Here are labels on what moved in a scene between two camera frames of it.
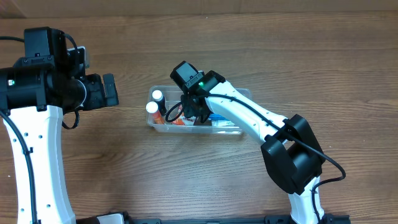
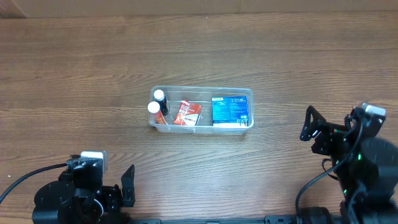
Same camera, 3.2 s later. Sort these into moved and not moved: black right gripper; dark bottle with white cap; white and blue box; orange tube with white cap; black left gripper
Moved: black left gripper; black right gripper
Not moved: orange tube with white cap; dark bottle with white cap; white and blue box
